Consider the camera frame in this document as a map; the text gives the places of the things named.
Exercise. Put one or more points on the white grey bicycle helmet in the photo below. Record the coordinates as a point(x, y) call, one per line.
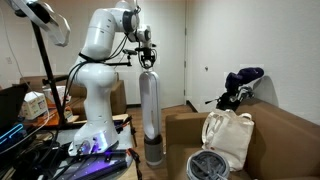
point(207, 165)

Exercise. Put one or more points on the cream canvas tote bag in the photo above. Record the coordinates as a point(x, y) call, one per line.
point(229, 135)

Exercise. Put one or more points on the navy golf club headcover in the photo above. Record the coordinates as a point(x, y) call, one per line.
point(244, 76)

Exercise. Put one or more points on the white bladeless tower fan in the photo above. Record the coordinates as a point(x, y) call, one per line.
point(151, 117)

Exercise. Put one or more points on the white cardboard box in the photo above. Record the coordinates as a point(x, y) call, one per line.
point(34, 104)

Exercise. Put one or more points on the black camera stand pole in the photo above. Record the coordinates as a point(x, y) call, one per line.
point(50, 77)

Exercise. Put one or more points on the black golf bag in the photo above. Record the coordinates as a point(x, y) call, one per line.
point(232, 98)

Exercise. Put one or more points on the black laptop screen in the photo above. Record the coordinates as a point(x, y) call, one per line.
point(11, 100)

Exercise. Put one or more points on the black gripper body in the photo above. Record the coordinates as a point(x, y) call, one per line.
point(147, 57)

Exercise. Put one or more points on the brown leather armchair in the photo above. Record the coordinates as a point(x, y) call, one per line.
point(283, 146)

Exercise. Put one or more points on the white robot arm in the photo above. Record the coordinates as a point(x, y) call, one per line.
point(91, 72)

